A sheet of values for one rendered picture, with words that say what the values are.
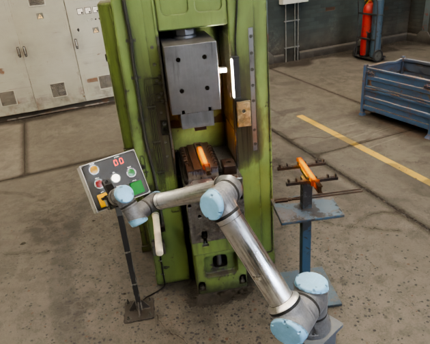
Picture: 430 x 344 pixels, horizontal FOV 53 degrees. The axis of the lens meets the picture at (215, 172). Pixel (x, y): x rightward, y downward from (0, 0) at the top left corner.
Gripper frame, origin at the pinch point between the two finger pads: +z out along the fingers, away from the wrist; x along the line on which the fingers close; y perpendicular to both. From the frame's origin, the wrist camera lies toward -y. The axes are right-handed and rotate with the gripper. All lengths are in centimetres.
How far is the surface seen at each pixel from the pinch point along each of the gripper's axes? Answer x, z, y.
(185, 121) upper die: 58, -14, -26
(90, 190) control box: -6.2, 2.0, -6.7
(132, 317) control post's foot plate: 3, 59, 83
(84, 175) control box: -5.9, 2.0, -16.0
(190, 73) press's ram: 63, -30, -50
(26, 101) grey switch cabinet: 66, 505, -207
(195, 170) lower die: 60, 2, 4
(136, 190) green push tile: 18.8, 1.2, 2.4
